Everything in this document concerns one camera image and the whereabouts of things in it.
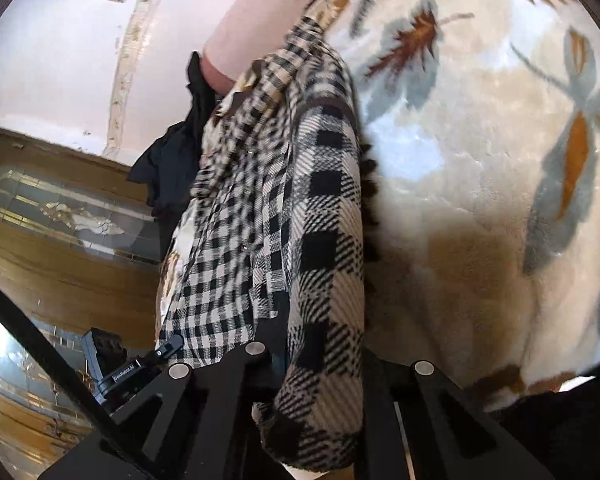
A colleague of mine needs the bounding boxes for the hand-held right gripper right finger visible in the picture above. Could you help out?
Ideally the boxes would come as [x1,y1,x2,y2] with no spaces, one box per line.
[362,350,556,480]

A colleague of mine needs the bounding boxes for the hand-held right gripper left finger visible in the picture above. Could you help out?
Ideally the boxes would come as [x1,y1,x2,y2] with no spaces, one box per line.
[40,342,281,480]

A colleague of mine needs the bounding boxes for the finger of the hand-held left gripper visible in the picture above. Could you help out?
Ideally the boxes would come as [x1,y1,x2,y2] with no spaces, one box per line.
[152,332,187,362]

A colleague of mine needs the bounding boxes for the black white checked jacket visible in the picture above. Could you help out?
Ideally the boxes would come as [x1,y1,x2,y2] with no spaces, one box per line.
[155,15,381,473]

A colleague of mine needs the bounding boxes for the wooden door with glass panel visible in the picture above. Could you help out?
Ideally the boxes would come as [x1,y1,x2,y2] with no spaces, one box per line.
[0,122,181,461]

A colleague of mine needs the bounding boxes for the dark navy garment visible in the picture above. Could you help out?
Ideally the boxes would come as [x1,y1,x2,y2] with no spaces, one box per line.
[127,52,221,221]

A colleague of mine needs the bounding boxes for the leaf print fleece blanket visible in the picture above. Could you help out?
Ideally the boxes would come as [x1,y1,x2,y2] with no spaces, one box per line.
[300,0,600,411]

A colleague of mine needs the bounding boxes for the pink pillow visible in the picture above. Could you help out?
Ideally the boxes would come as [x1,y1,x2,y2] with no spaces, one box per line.
[202,0,361,93]

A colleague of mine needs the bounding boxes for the black cable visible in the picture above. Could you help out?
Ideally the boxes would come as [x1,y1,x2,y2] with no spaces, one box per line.
[0,277,126,456]

